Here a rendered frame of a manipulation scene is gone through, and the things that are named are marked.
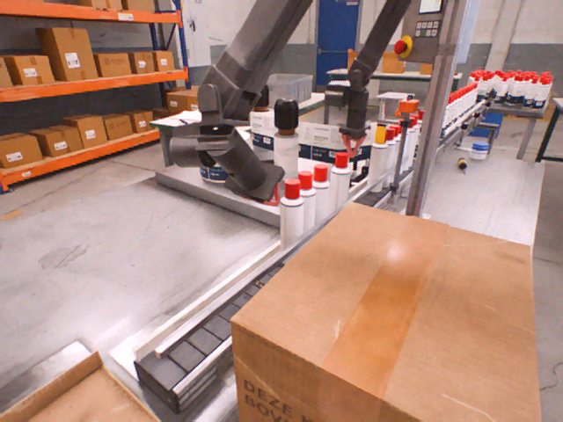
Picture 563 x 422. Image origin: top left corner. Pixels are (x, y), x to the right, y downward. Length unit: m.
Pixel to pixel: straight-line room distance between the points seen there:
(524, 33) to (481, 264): 8.27
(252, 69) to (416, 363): 0.40
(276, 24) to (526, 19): 8.24
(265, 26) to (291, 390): 0.43
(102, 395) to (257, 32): 0.60
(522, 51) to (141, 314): 8.39
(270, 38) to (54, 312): 0.70
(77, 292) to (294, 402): 0.67
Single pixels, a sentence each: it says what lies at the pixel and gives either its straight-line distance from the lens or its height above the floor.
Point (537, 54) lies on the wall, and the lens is 8.69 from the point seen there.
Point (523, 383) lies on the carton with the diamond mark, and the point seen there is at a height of 1.12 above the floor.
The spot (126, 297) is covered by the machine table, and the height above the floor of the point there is 0.83.
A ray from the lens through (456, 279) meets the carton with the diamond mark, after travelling 0.42.
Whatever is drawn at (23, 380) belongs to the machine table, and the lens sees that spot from 0.78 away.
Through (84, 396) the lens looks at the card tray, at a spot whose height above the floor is 0.83.
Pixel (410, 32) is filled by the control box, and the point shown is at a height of 1.36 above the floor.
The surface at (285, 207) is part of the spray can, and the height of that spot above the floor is 1.03.
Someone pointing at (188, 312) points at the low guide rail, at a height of 0.91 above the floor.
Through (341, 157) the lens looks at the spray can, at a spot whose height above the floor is 1.08.
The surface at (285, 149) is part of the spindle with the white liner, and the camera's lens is 1.12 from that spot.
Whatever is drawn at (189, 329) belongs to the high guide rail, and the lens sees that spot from 0.55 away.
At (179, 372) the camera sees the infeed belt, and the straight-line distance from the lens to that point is 0.61.
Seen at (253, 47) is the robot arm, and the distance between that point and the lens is 0.50.
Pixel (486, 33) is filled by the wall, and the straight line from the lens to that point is 8.63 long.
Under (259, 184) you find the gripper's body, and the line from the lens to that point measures 0.57.
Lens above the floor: 1.35
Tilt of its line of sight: 27 degrees down
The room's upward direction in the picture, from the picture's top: straight up
